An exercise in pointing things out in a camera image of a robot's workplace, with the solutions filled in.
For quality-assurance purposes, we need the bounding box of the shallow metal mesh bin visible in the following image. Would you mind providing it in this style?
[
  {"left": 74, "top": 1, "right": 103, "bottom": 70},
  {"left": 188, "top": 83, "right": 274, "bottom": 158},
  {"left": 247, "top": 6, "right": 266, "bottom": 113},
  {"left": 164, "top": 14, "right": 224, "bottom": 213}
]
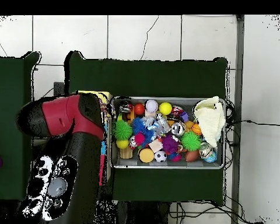
[{"left": 110, "top": 96, "right": 226, "bottom": 170}]

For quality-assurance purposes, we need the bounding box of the purple spiky fish toy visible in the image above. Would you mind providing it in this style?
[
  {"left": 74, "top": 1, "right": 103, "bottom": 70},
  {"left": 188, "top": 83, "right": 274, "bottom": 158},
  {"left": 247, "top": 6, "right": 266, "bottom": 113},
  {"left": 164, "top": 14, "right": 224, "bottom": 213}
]
[{"left": 161, "top": 135, "right": 180, "bottom": 155}]

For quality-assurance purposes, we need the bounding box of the black cable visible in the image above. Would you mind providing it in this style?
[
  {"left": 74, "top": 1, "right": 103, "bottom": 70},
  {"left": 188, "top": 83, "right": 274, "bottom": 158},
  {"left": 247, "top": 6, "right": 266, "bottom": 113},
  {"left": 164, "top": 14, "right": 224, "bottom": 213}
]
[{"left": 226, "top": 119, "right": 280, "bottom": 127}]

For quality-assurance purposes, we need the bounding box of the colourful patterned cloth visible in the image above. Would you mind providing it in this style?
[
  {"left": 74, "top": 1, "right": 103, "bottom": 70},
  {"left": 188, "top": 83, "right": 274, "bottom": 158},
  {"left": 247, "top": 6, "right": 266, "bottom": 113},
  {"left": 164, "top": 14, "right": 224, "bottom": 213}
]
[{"left": 96, "top": 92, "right": 113, "bottom": 117}]

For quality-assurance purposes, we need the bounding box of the wooden box with three holes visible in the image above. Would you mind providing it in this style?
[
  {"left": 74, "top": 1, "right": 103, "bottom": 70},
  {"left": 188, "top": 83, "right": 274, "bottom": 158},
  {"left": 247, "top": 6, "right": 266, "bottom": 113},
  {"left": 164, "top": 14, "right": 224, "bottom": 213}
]
[{"left": 75, "top": 90, "right": 113, "bottom": 187}]

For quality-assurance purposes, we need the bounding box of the grey metal pole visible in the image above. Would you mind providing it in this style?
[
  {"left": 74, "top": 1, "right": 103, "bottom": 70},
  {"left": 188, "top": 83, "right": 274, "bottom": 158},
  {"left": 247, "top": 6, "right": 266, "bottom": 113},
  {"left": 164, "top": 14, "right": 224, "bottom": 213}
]
[{"left": 230, "top": 15, "right": 245, "bottom": 224}]

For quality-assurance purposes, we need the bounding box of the white baseball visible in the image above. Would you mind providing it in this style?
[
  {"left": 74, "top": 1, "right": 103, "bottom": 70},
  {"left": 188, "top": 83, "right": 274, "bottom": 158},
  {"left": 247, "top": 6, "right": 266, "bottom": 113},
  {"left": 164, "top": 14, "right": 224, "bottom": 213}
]
[{"left": 145, "top": 99, "right": 159, "bottom": 113}]

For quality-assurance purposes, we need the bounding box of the small soccer ball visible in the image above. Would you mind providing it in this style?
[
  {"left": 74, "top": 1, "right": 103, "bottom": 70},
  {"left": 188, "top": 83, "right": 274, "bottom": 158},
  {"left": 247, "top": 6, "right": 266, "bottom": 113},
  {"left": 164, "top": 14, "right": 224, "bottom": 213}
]
[{"left": 154, "top": 150, "right": 168, "bottom": 163}]

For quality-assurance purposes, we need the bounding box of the blue puffer ball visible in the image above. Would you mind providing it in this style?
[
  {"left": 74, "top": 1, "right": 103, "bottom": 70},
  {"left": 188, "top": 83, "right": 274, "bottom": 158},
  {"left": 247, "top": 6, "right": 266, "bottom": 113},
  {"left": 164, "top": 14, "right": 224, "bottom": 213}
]
[{"left": 131, "top": 117, "right": 155, "bottom": 148}]

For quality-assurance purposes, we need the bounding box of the orange round sponge disc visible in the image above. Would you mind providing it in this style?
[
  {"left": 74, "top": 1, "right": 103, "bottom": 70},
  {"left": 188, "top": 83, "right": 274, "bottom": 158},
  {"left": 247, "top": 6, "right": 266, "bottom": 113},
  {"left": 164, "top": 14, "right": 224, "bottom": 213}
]
[{"left": 138, "top": 148, "right": 155, "bottom": 163}]

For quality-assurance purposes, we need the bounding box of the cream knitted cloth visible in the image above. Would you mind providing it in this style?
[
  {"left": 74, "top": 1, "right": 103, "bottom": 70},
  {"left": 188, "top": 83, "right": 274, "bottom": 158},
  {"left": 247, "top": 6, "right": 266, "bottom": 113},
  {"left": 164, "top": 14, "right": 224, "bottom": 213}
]
[{"left": 192, "top": 96, "right": 226, "bottom": 148}]

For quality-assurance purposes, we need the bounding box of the green puffer ball with eyes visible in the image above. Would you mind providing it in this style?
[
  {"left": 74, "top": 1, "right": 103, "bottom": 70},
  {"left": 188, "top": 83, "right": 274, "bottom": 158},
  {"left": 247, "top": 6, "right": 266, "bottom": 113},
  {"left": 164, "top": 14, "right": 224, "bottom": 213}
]
[{"left": 114, "top": 119, "right": 133, "bottom": 141}]

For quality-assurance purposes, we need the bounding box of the crushed silver can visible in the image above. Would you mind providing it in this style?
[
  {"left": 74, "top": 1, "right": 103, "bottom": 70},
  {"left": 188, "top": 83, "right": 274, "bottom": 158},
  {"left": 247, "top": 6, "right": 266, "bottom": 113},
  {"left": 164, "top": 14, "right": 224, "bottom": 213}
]
[{"left": 171, "top": 122, "right": 186, "bottom": 137}]

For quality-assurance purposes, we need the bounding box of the yellow smiley ball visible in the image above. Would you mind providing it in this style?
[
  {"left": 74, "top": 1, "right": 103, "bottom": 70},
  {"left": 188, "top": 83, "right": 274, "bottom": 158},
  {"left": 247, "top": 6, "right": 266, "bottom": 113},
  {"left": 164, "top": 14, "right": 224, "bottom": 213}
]
[{"left": 158, "top": 101, "right": 173, "bottom": 116}]

